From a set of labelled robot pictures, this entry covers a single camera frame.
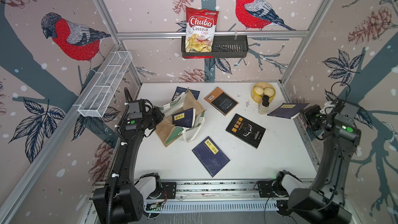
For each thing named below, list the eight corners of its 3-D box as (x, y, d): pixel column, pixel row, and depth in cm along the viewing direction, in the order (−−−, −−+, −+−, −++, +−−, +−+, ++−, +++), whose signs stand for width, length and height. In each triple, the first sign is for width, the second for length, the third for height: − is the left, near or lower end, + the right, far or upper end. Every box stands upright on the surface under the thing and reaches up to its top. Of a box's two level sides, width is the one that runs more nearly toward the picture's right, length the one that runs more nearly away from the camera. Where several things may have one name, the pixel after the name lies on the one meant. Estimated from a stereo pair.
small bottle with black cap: (257, 114, 104) (261, 107, 97) (258, 102, 111) (262, 94, 104) (265, 116, 103) (269, 108, 96) (265, 103, 110) (269, 95, 103)
